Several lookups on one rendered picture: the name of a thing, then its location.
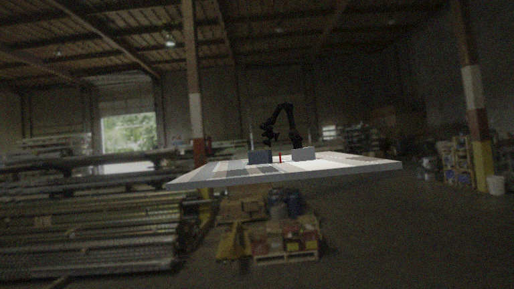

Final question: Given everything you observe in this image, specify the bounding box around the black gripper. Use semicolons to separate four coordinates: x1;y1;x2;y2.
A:
263;130;280;147

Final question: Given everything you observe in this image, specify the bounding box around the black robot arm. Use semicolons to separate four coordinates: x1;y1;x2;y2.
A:
260;102;303;149

